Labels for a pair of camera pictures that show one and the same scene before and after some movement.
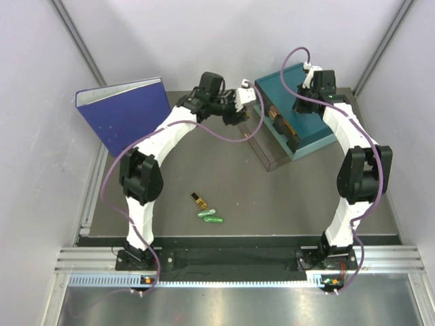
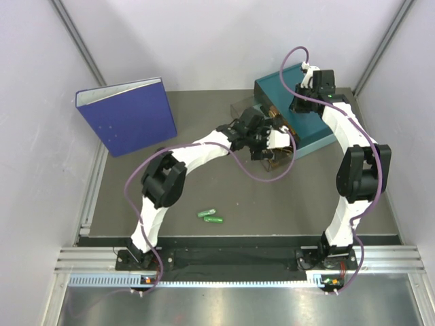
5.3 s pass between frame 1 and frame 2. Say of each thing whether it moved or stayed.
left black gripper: moved
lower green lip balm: stayed
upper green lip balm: stayed
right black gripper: stayed
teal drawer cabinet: stayed
